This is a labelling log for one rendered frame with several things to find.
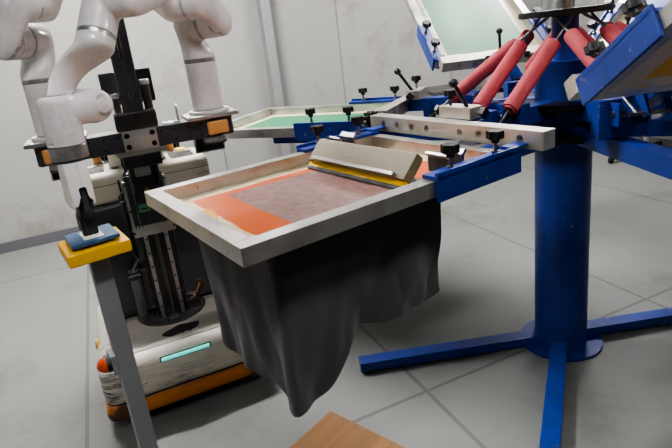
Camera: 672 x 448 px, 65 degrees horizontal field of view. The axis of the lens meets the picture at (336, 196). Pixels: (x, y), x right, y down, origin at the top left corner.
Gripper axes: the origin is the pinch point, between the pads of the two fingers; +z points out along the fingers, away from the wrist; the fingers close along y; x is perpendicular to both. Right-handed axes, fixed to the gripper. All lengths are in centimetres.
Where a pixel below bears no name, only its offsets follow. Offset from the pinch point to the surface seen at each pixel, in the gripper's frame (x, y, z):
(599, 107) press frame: 137, 39, -4
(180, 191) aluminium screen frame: 25.6, -13.4, 1.4
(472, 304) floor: 160, -33, 99
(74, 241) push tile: -3.8, 2.0, 2.0
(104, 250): 0.8, 6.5, 4.4
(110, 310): -0.5, 2.0, 20.2
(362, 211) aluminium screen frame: 45, 41, 1
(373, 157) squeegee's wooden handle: 67, 19, -3
